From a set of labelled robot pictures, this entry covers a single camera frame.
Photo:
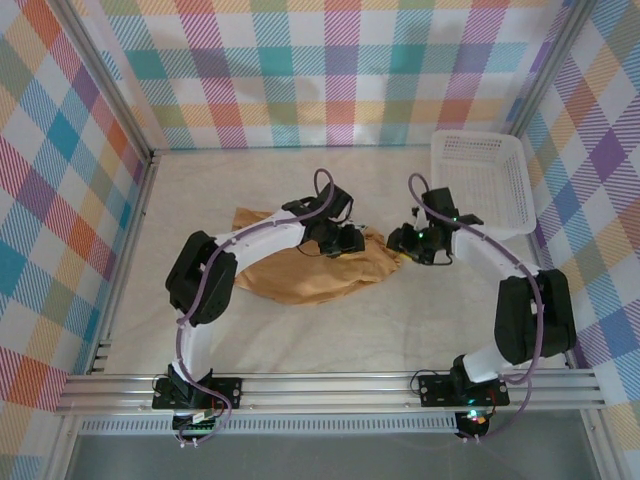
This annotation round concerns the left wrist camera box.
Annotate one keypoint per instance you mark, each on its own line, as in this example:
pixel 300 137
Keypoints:
pixel 337 200

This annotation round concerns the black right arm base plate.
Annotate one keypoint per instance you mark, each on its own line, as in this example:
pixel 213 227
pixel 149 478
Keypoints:
pixel 435 392

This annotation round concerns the aluminium frame leg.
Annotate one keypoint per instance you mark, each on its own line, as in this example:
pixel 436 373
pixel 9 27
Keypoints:
pixel 597 450
pixel 62 450

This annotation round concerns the aluminium frame post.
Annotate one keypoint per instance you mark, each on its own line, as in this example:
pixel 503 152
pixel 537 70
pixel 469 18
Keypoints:
pixel 550 65
pixel 107 85

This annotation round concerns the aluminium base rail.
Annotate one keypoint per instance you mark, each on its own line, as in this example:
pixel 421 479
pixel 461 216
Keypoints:
pixel 325 392

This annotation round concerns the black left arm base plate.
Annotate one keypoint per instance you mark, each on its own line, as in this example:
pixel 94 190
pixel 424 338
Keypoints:
pixel 227 390

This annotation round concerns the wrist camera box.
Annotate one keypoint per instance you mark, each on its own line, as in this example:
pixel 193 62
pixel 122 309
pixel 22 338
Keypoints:
pixel 440 200
pixel 337 200

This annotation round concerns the tan t-shirt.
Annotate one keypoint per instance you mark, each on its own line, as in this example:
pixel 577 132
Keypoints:
pixel 305 280

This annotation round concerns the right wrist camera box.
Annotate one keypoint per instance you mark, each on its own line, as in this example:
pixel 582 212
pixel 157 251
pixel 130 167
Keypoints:
pixel 440 200

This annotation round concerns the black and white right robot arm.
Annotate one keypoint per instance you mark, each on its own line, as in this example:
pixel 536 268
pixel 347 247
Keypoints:
pixel 530 320

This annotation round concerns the white plastic basket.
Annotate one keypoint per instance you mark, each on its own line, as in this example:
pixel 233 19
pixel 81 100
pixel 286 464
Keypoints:
pixel 480 170

